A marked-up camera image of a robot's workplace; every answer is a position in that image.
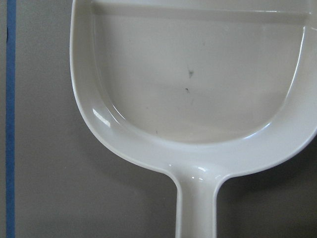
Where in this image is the beige plastic dustpan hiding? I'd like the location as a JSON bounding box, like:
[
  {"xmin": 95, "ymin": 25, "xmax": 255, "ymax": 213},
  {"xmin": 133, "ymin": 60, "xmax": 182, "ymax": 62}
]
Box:
[{"xmin": 69, "ymin": 0, "xmax": 317, "ymax": 238}]

